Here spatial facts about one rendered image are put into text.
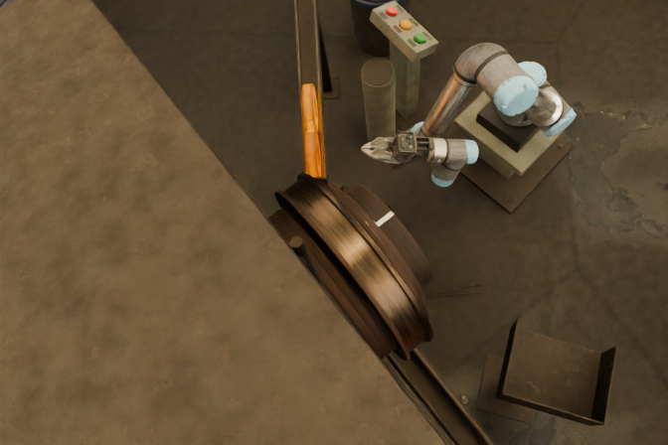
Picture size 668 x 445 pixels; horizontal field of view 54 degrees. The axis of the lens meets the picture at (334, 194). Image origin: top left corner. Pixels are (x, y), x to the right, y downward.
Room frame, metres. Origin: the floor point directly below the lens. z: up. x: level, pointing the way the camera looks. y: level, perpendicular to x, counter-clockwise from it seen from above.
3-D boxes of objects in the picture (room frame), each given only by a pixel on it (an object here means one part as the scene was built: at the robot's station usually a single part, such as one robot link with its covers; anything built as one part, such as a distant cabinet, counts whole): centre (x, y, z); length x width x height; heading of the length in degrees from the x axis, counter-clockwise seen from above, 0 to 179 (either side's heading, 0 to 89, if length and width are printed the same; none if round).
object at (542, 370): (0.08, -0.46, 0.36); 0.26 x 0.20 x 0.72; 60
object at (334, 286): (0.36, 0.07, 1.11); 0.47 x 0.10 x 0.47; 25
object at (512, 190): (1.01, -0.73, 0.13); 0.40 x 0.40 x 0.26; 32
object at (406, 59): (1.31, -0.39, 0.31); 0.24 x 0.16 x 0.62; 25
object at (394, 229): (0.43, -0.09, 1.11); 0.28 x 0.06 x 0.28; 25
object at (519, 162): (1.01, -0.73, 0.28); 0.32 x 0.32 x 0.04; 32
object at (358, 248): (0.39, 0.00, 1.11); 0.47 x 0.06 x 0.47; 25
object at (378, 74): (1.21, -0.26, 0.26); 0.12 x 0.12 x 0.52
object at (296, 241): (0.30, 0.07, 1.52); 0.04 x 0.03 x 0.30; 25
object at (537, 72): (1.01, -0.73, 0.53); 0.13 x 0.12 x 0.14; 16
